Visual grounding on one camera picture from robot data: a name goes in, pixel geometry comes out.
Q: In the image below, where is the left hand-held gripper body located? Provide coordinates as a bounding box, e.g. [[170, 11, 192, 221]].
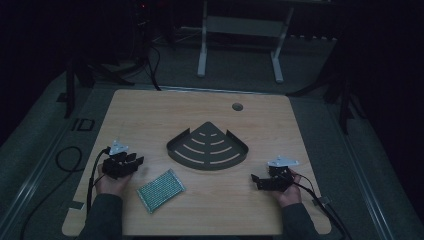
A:
[[101, 139, 136, 180]]

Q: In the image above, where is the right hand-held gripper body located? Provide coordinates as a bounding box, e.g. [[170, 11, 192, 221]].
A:
[[261, 155, 300, 193]]

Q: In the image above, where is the person's left hand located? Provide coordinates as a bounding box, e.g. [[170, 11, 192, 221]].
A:
[[95, 163, 134, 198]]

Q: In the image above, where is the person's right hand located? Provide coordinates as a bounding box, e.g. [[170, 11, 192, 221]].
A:
[[271, 168, 303, 209]]

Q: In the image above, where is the green perforated tray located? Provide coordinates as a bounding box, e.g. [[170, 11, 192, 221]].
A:
[[136, 168, 187, 214]]

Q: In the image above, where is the black metal corner shelf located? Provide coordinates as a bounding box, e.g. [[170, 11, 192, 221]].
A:
[[166, 121, 250, 172]]

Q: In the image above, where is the black tripod stand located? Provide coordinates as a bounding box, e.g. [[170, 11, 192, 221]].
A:
[[286, 43, 368, 136], [63, 53, 148, 120]]

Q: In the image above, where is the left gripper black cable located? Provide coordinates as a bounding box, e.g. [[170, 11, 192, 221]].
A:
[[85, 146, 112, 215]]

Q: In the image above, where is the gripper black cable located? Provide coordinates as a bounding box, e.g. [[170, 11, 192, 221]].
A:
[[292, 172, 354, 240], [85, 146, 112, 215]]

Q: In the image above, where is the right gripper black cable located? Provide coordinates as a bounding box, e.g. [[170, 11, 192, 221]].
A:
[[292, 172, 354, 240]]

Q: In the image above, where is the black floor cable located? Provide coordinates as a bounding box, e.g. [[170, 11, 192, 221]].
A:
[[19, 145, 84, 240]]

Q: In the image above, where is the white metal table frame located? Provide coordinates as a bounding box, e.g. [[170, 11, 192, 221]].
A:
[[196, 0, 296, 84]]

